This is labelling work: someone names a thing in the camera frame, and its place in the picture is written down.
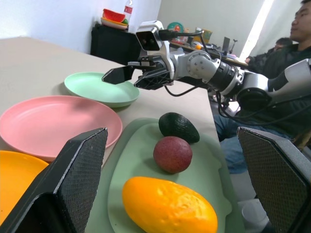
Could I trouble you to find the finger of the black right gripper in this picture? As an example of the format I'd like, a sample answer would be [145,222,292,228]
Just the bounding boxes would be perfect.
[133,69,173,91]
[101,65,134,85]

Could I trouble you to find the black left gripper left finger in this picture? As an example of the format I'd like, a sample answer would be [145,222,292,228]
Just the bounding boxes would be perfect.
[0,128,108,233]

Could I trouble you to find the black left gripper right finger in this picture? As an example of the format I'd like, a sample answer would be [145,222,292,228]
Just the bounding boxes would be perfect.
[237,126,311,233]

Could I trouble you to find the light green round plate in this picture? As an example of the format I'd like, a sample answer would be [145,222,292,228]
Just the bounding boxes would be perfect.
[64,72,140,108]

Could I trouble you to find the orange round plate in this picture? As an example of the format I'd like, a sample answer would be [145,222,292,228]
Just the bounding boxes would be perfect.
[0,150,49,219]

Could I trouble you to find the pink round plate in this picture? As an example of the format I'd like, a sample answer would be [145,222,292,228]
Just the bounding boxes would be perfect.
[0,95,123,163]

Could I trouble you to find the dark red passion fruit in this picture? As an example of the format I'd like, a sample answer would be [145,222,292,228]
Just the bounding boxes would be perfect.
[153,136,193,174]

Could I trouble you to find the black cabinet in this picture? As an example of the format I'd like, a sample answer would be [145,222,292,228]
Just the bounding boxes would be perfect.
[90,24,146,66]

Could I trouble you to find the round teal toy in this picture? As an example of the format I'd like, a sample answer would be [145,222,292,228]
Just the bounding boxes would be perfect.
[167,22,182,33]

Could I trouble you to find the white cylindrical object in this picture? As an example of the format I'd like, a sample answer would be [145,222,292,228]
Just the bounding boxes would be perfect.
[242,199,271,230]

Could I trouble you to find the stack of pastel plates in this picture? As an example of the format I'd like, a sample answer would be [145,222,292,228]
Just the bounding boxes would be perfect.
[101,17,129,30]

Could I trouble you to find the dark green avocado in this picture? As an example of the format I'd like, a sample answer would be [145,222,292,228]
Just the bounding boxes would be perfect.
[158,112,200,144]

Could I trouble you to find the clear bottle with red label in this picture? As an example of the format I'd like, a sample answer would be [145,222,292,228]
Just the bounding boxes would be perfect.
[123,0,134,27]

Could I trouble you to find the red watermelon slice bowl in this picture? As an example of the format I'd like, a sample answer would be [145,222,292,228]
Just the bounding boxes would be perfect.
[103,8,126,24]

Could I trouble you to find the light green tray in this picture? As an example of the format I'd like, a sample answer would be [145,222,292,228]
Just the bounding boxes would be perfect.
[84,118,245,233]

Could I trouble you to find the cluttered wooden desk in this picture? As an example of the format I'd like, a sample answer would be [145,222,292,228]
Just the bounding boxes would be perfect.
[170,40,249,67]

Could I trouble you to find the orange yellow mango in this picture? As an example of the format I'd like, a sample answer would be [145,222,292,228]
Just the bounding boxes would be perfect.
[121,176,219,233]

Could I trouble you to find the person with black hair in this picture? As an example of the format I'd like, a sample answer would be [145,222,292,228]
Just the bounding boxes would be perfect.
[245,37,294,73]

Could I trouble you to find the person in dark jacket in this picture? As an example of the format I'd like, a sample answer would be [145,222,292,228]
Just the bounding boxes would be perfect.
[213,0,311,174]

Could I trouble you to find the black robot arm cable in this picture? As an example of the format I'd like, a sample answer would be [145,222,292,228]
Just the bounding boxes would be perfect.
[159,29,223,65]
[215,91,311,127]
[164,83,204,97]

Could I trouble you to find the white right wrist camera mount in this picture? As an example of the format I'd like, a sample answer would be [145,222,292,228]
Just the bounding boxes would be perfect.
[135,20,176,81]

